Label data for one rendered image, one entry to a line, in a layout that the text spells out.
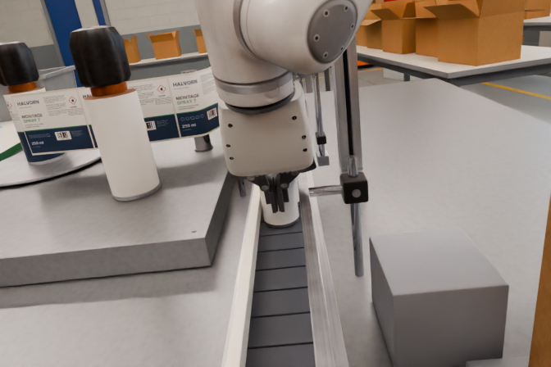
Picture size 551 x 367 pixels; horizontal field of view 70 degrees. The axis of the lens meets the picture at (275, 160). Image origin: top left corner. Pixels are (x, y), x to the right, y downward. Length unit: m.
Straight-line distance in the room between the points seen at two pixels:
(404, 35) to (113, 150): 2.61
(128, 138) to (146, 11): 7.71
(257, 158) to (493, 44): 2.05
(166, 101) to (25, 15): 8.19
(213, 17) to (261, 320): 0.28
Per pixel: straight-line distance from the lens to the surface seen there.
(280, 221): 0.55
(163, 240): 0.59
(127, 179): 0.74
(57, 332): 0.59
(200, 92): 0.92
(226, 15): 0.33
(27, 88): 1.10
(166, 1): 8.34
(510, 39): 2.46
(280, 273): 0.47
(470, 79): 2.34
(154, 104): 0.93
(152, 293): 0.58
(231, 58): 0.35
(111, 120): 0.71
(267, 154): 0.43
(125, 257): 0.62
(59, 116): 1.03
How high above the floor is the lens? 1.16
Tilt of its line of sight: 20 degrees down
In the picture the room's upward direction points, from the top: 8 degrees counter-clockwise
